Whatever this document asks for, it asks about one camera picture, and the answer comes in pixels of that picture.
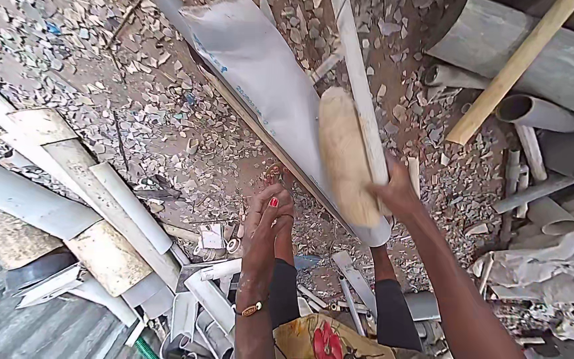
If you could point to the person's right hand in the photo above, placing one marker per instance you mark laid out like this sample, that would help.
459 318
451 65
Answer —
400 194

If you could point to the person's left hand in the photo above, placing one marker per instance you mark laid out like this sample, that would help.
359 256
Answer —
257 229

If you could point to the person's left thumb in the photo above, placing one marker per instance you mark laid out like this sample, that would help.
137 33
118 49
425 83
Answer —
268 214

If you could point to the person's left fingers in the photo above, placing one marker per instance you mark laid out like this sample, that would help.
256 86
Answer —
284 195

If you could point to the person's right fingers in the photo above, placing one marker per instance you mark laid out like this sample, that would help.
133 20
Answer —
395 165

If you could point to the person's right thumb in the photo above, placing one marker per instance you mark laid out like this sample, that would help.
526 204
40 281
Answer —
380 190

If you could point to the tan rounded wooden block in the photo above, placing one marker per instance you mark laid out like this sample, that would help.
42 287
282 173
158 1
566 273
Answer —
345 159

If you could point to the long white pole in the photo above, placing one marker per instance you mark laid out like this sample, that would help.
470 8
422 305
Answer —
361 80

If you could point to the person's left forearm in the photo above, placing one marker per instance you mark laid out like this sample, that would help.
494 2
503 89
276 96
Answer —
254 329

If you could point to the person's right forearm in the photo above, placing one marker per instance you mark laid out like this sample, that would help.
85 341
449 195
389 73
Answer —
459 294

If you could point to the white square plastic box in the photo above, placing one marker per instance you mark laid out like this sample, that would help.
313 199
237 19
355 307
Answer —
212 235

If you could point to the blue plastic scrap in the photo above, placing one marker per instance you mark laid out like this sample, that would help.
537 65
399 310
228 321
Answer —
308 262

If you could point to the long brown wooden beam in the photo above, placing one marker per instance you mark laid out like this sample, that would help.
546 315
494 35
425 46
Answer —
262 130

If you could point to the short white plastic tube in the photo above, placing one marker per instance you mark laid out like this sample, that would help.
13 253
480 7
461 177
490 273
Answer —
222 268

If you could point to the white flat plastic panel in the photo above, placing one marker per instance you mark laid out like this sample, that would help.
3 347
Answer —
356 281

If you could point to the white plastic channel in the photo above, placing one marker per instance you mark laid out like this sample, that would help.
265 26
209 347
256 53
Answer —
183 314
211 299

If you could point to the small grey pipe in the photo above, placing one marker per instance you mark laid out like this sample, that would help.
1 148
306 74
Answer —
459 77

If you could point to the flattened grey pipe, blue print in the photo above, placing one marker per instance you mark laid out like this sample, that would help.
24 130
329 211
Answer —
267 80

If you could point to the person's legs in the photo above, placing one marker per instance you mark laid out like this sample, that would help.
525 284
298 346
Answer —
394 309

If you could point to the thin light grey tube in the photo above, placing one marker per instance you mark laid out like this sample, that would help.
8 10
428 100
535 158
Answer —
352 306

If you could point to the person's body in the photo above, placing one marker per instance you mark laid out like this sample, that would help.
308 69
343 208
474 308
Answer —
294 338

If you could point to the thin whitish stick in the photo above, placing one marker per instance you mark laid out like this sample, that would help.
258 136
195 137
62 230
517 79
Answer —
522 192

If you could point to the white wooden stick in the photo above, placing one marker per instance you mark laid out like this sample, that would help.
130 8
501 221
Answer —
531 152

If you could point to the short white pipe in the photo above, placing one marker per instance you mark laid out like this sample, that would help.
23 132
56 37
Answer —
130 207

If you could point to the thin grey pipe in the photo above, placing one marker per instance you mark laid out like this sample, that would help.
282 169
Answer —
531 195

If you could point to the pile of plastic shards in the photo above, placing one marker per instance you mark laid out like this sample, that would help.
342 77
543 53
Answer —
152 129

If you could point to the short light grey pipe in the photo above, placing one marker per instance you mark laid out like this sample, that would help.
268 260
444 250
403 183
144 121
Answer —
147 295

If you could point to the yellowish wooden plank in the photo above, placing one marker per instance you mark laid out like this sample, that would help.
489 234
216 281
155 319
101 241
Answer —
513 75

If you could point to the long beige dirty pipe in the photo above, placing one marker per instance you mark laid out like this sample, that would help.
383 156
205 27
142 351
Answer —
107 209

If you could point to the short grey-beige pipe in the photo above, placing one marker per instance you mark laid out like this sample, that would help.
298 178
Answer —
548 214

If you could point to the grey pipe with open end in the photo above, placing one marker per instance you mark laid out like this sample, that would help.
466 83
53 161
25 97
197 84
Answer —
548 115

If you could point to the wide dark grey pipe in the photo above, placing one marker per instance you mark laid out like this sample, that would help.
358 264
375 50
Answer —
558 149

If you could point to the short yellow-stained beige pipe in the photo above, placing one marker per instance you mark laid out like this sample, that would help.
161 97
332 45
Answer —
107 257

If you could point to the large grey pipe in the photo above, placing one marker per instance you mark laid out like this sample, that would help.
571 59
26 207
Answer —
526 60

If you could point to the crumpled whitish plastic sheet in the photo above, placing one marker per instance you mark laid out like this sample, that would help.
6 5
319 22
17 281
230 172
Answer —
541 269

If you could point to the white plastic strip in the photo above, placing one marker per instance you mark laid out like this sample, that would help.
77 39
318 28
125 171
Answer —
105 298

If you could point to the broken white plastic piece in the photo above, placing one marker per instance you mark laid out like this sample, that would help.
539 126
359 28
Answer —
50 286

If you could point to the dark blue-grey pipe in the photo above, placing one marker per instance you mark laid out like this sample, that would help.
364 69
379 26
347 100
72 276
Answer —
38 269

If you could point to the thick pale grey pipe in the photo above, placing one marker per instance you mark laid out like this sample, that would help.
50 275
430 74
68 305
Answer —
28 202

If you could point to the short beige stained collar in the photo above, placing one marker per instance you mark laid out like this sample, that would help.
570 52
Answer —
43 127

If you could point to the long white pipe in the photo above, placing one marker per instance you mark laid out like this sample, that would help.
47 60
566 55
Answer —
28 144

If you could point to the thick brown-stained beige pipe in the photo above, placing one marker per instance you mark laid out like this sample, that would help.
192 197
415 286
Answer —
8 237

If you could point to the grey corrugated sheet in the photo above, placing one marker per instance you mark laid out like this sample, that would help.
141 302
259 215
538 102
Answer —
23 329

